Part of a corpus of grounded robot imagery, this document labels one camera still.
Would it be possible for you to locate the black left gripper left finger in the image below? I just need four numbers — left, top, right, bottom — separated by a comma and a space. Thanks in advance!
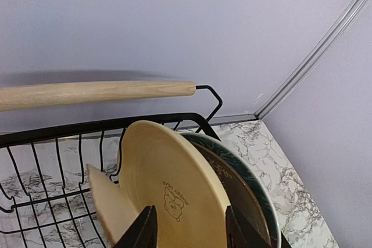
113, 206, 158, 248

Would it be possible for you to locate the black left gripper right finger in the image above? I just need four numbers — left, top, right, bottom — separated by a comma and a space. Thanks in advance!
226, 206, 291, 248

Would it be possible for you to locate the grey reindeer plate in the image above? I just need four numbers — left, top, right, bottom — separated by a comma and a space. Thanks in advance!
193, 143, 271, 245

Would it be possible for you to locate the pale yellow round plate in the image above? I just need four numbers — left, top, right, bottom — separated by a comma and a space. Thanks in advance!
119, 120, 230, 247

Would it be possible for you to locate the black wire dish rack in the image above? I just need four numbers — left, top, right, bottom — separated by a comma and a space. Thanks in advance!
0, 81, 224, 248

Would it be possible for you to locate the red and teal plate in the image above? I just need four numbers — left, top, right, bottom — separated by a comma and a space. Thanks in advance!
182, 132, 282, 247

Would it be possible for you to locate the cream bird pattern plate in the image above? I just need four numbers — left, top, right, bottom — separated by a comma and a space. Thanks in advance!
87, 164, 145, 246

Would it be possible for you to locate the right aluminium frame post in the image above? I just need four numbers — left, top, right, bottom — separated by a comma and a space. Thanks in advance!
254, 0, 371, 120

